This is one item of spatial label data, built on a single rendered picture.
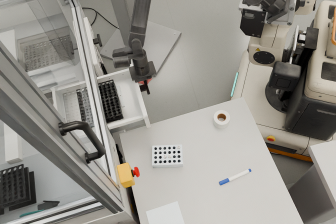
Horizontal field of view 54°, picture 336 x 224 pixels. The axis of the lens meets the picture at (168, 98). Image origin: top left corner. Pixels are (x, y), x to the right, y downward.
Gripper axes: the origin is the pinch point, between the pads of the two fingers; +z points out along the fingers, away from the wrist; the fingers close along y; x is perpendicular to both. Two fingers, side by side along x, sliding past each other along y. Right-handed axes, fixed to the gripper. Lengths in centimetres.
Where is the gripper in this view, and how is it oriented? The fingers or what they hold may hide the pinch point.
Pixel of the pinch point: (145, 82)
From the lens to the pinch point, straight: 140.6
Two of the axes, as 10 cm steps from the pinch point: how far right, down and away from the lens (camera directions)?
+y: -9.6, 2.7, -0.9
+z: 0.7, 5.1, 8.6
